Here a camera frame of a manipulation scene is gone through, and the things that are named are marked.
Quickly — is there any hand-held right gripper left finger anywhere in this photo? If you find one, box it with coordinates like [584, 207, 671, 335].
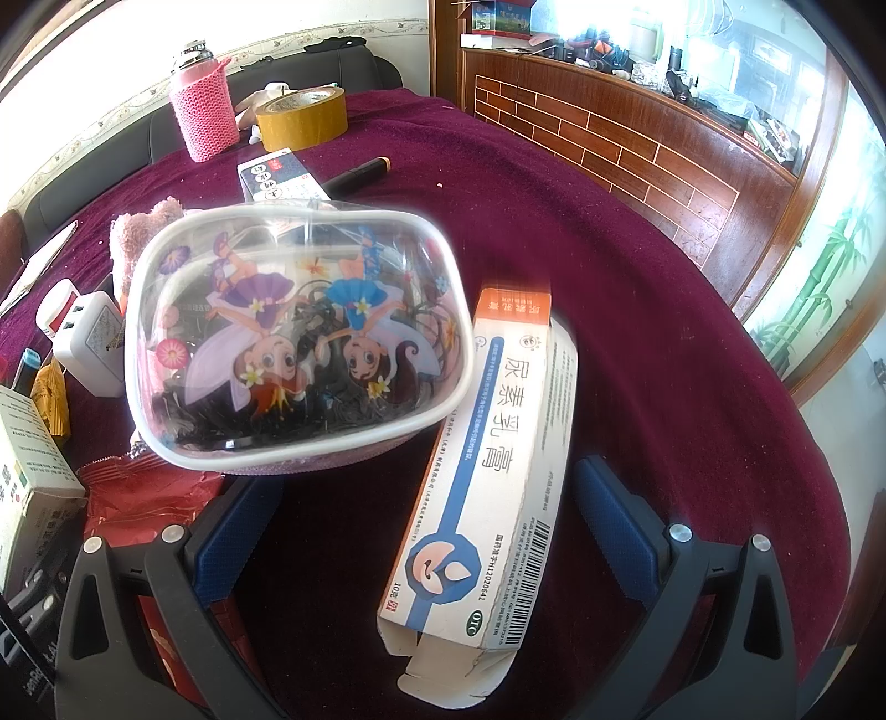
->
[55, 474, 292, 720]

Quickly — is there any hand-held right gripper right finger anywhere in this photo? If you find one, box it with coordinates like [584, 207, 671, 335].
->
[573, 453, 832, 720]

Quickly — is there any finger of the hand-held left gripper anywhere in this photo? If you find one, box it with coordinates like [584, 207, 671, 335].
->
[7, 540, 80, 620]

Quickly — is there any red foil packet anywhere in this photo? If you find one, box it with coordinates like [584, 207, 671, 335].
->
[76, 450, 264, 700]

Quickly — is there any white green medicine box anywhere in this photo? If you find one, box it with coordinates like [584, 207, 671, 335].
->
[0, 384, 87, 596]

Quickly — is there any white sachet packet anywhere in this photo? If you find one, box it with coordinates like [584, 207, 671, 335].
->
[377, 287, 579, 697]

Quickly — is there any yellow packet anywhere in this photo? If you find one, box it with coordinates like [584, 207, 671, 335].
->
[31, 360, 74, 448]

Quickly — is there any clear cartoon zipper pouch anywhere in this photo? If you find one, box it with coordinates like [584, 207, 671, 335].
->
[125, 200, 478, 475]

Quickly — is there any white power adapter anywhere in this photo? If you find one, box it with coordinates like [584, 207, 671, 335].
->
[38, 279, 129, 399]

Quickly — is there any pink plush toy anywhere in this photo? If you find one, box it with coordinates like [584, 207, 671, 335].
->
[109, 199, 184, 299]

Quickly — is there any black marker pen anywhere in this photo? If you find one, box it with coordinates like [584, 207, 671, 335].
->
[322, 158, 392, 198]

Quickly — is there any maroon tablecloth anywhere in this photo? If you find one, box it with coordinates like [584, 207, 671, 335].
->
[0, 90, 852, 720]

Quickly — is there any dark vial blue cap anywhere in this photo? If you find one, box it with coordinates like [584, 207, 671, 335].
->
[10, 348, 39, 395]

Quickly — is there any bamboo print glass door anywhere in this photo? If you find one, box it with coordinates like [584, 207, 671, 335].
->
[740, 208, 886, 389]

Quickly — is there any white paper stack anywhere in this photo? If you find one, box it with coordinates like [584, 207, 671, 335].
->
[0, 222, 79, 316]

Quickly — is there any brown pink armchair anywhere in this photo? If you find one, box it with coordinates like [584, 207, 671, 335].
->
[0, 208, 29, 292]

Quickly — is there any wooden cabinet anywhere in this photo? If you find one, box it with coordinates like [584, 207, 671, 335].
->
[429, 0, 852, 361]

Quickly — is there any yellow tape roll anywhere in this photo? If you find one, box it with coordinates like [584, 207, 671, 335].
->
[255, 86, 349, 152]

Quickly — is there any pink knit-covered thermos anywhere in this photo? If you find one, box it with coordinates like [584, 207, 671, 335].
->
[169, 40, 240, 163]

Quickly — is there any crumpled white cloth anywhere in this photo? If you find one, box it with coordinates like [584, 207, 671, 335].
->
[235, 81, 298, 146]

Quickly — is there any clutter of tools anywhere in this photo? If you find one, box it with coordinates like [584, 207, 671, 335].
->
[540, 14, 811, 163]

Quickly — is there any black sofa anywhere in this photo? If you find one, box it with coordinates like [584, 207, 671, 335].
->
[20, 38, 406, 229]

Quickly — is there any white jar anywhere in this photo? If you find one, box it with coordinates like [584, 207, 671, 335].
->
[623, 17, 666, 60]

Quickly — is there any dark cloth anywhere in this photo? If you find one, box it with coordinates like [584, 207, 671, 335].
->
[305, 31, 371, 58]

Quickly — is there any blue green box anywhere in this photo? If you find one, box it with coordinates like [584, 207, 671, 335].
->
[467, 0, 534, 35]

